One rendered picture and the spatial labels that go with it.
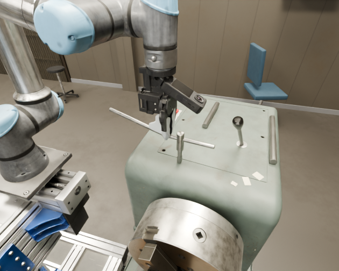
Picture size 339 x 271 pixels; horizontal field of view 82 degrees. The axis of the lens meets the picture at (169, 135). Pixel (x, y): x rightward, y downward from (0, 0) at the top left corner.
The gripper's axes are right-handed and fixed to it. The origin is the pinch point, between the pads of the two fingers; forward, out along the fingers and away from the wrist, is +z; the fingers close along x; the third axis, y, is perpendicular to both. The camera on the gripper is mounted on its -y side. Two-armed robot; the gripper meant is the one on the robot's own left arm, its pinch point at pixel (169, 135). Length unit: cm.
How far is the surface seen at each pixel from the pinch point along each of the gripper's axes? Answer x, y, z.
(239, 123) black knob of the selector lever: -7.5, -18.2, -4.2
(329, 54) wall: -314, -119, 44
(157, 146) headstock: -4.2, 6.3, 9.6
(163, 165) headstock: 3.4, 0.7, 9.8
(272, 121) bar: -32.8, -30.5, 7.6
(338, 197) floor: -132, -130, 135
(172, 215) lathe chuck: 16.6, -7.5, 12.0
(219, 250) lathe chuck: 19.7, -20.6, 14.0
